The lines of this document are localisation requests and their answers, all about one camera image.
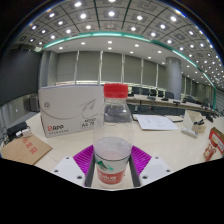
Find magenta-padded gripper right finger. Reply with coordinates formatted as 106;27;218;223
128;145;175;188

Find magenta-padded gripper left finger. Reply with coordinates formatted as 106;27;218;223
51;144;98;188

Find clear red-capped water bottle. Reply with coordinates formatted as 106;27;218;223
92;83;135;190

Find white printed paper sheets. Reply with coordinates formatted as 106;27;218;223
134;113;179;131

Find brown kraft paper folder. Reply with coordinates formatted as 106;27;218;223
0;133;54;166

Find white remote control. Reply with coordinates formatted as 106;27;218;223
180;127;199;139

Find white copy paper carton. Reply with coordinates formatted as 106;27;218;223
37;84;105;139

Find small beige open box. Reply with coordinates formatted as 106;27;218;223
183;109;208;134

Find black power adapter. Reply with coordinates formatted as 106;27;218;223
5;120;33;141

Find long curved conference desk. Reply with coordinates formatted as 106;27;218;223
125;94;221;116

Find brown cardboard box red side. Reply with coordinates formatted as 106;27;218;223
208;126;224;156

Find small dark monitor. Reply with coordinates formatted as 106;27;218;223
29;93;41;113

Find black office chairs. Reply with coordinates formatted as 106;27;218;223
128;85;214;108

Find round ceiling lights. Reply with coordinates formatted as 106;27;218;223
18;0;224;89

